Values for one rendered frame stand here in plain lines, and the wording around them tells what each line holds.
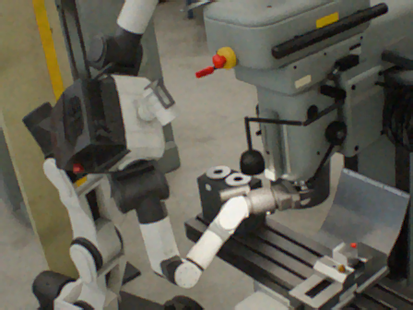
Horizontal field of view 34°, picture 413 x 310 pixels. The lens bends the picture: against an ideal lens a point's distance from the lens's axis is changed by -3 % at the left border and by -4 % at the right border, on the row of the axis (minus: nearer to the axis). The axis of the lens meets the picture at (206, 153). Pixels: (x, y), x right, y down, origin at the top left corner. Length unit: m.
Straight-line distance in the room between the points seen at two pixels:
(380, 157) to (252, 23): 0.89
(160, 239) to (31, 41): 1.70
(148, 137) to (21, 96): 1.54
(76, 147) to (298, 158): 0.64
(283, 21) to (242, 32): 0.11
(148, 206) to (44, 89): 1.66
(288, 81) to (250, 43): 0.16
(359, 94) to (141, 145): 0.66
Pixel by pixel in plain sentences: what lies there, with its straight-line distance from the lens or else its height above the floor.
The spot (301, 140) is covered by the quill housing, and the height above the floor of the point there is 1.47.
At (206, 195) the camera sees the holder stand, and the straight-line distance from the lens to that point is 2.57.
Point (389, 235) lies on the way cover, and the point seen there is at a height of 0.95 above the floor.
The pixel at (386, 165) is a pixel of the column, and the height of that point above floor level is 1.17.
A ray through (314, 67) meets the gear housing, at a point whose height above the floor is 1.69.
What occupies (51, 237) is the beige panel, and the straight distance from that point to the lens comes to 3.81.
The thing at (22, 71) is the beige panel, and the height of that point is 1.34.
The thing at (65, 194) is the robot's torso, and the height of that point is 1.29.
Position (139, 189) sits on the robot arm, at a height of 1.43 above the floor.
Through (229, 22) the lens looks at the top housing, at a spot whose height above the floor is 1.86.
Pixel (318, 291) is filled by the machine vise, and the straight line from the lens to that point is 2.16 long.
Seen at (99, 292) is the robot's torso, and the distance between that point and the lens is 2.57.
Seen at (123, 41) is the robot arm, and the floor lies 1.77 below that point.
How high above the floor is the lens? 2.38
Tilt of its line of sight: 27 degrees down
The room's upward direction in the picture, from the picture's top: 9 degrees counter-clockwise
